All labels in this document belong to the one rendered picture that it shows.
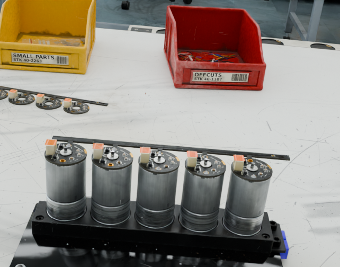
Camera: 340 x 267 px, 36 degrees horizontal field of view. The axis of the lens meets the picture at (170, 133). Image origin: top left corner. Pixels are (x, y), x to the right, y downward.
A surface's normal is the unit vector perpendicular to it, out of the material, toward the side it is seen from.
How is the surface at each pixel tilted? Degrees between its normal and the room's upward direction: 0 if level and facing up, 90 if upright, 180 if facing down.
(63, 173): 90
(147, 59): 0
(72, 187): 90
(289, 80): 0
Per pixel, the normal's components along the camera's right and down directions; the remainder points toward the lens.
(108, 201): -0.07, 0.47
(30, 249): 0.08, -0.88
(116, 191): 0.28, 0.47
